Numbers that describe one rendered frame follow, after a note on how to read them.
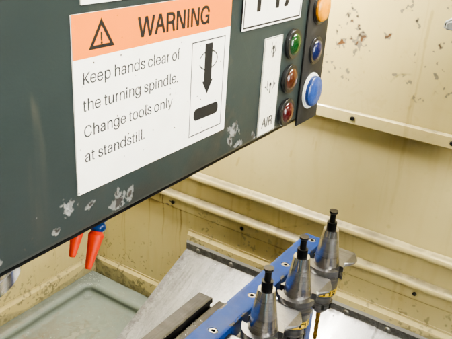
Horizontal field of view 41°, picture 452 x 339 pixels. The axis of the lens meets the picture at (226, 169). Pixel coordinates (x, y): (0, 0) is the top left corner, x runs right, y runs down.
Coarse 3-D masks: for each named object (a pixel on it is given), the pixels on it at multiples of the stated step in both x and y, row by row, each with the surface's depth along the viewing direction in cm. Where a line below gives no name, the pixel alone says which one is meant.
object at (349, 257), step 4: (340, 248) 111; (340, 252) 110; (344, 252) 110; (348, 252) 110; (352, 252) 110; (340, 256) 108; (344, 256) 108; (348, 256) 108; (352, 256) 109; (344, 260) 107; (348, 260) 107; (352, 260) 107; (356, 260) 108; (344, 264) 106; (348, 264) 107; (352, 264) 107
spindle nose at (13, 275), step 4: (16, 268) 52; (20, 268) 54; (12, 272) 51; (16, 272) 52; (4, 276) 50; (8, 276) 51; (12, 276) 51; (16, 276) 52; (0, 280) 49; (4, 280) 50; (8, 280) 51; (12, 280) 51; (0, 284) 50; (4, 284) 50; (8, 284) 51; (12, 284) 51; (0, 288) 50; (4, 288) 50; (8, 288) 51; (0, 292) 50; (4, 292) 50; (0, 296) 50
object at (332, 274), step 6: (312, 264) 104; (342, 264) 104; (312, 270) 103; (318, 270) 102; (324, 270) 102; (330, 270) 102; (336, 270) 102; (342, 270) 104; (324, 276) 102; (330, 276) 102; (336, 276) 104; (336, 282) 103
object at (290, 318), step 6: (276, 306) 94; (282, 306) 94; (282, 312) 92; (288, 312) 92; (294, 312) 92; (300, 312) 93; (282, 318) 91; (288, 318) 91; (294, 318) 91; (300, 318) 91; (288, 324) 90; (294, 324) 90; (300, 324) 91
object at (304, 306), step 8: (280, 288) 98; (312, 288) 97; (280, 296) 95; (312, 296) 96; (288, 304) 94; (296, 304) 93; (304, 304) 93; (312, 304) 94; (304, 312) 94; (312, 312) 95
